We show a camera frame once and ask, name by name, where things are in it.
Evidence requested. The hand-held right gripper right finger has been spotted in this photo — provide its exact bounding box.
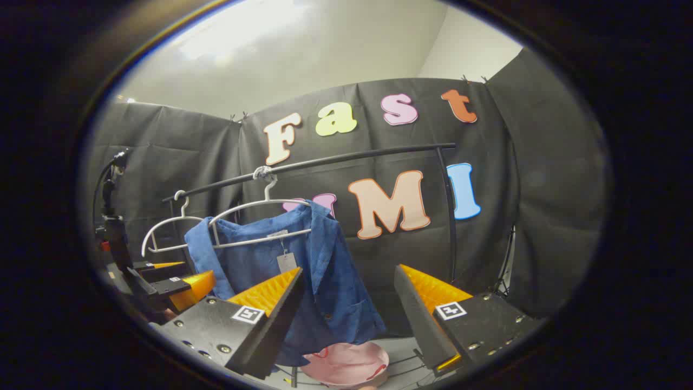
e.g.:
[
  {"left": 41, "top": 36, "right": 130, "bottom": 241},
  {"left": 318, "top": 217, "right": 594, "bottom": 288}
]
[{"left": 394, "top": 264, "right": 547, "bottom": 377}]

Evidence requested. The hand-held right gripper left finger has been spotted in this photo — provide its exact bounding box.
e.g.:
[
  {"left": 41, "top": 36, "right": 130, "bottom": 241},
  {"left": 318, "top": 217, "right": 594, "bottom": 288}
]
[{"left": 157, "top": 266, "right": 306, "bottom": 380}]

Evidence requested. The blue corduroy shirt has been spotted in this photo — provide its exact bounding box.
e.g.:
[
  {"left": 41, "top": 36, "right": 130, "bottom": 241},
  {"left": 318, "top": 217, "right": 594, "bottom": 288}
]
[{"left": 184, "top": 199, "right": 388, "bottom": 369}]

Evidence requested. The pink laundry hamper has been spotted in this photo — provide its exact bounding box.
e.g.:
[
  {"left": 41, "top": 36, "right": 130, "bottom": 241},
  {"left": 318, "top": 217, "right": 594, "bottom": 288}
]
[{"left": 299, "top": 341, "right": 390, "bottom": 388}]

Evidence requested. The white clothes hanger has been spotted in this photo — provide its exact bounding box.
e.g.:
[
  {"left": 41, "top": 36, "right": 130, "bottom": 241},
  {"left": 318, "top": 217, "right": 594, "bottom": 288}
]
[
  {"left": 208, "top": 172, "right": 315, "bottom": 250},
  {"left": 141, "top": 190, "right": 217, "bottom": 258}
]

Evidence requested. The black backdrop stand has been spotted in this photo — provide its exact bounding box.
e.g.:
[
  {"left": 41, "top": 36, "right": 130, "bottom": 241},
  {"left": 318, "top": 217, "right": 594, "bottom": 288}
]
[{"left": 490, "top": 225, "right": 516, "bottom": 297}]

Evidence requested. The black backdrop cloth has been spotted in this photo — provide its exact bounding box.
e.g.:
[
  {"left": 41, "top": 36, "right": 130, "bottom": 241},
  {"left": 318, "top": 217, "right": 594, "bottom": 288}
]
[{"left": 84, "top": 48, "right": 610, "bottom": 336}]

